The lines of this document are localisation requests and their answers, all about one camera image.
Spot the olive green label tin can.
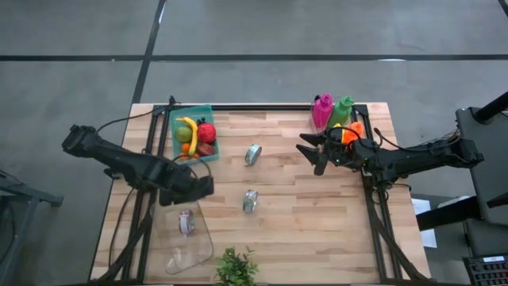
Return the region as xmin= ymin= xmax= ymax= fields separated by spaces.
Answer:
xmin=242 ymin=189 xmax=260 ymax=214

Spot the black flat panel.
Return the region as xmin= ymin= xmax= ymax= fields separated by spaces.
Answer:
xmin=455 ymin=106 xmax=508 ymax=227

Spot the green leafy plant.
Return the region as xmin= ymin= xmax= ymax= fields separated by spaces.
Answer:
xmin=215 ymin=245 xmax=260 ymax=286

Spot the grey metal table stand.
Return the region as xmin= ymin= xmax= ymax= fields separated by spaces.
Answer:
xmin=0 ymin=170 xmax=64 ymax=279

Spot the parts organizer tray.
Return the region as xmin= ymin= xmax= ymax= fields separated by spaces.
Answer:
xmin=462 ymin=255 xmax=508 ymax=286

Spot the red label tin can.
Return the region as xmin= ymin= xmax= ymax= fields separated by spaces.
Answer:
xmin=178 ymin=209 xmax=196 ymax=235

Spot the white green label tin can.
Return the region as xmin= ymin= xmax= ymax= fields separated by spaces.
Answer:
xmin=244 ymin=143 xmax=263 ymax=166

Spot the white paper sheet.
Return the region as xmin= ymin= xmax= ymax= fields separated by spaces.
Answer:
xmin=411 ymin=197 xmax=437 ymax=249

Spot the dark red apple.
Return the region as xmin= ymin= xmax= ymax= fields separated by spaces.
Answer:
xmin=197 ymin=142 xmax=217 ymax=157

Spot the black cable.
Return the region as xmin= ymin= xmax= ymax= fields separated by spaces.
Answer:
xmin=94 ymin=109 xmax=156 ymax=134

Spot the bright red apple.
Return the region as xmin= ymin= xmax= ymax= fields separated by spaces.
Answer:
xmin=197 ymin=122 xmax=217 ymax=144

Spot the black aluminium rig frame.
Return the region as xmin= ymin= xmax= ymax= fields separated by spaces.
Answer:
xmin=90 ymin=95 xmax=429 ymax=285

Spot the yellow banana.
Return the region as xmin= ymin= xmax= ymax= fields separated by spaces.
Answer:
xmin=175 ymin=116 xmax=199 ymax=157

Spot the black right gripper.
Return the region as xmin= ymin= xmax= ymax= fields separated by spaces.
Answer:
xmin=295 ymin=133 xmax=376 ymax=176

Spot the green plastic bottle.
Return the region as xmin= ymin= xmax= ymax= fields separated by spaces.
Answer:
xmin=328 ymin=95 xmax=356 ymax=128

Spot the orange plastic bottle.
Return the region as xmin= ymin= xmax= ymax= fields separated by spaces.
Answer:
xmin=341 ymin=121 xmax=365 ymax=145

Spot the teal plastic bin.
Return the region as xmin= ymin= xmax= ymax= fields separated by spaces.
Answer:
xmin=169 ymin=104 xmax=221 ymax=164

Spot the pink plastic bottle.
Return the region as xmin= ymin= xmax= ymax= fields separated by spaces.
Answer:
xmin=312 ymin=93 xmax=335 ymax=130

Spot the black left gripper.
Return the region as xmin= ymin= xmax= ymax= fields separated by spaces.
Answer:
xmin=158 ymin=173 xmax=215 ymax=207

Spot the clear plastic bin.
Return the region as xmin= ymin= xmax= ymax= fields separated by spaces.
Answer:
xmin=309 ymin=103 xmax=367 ymax=160
xmin=152 ymin=198 xmax=215 ymax=275

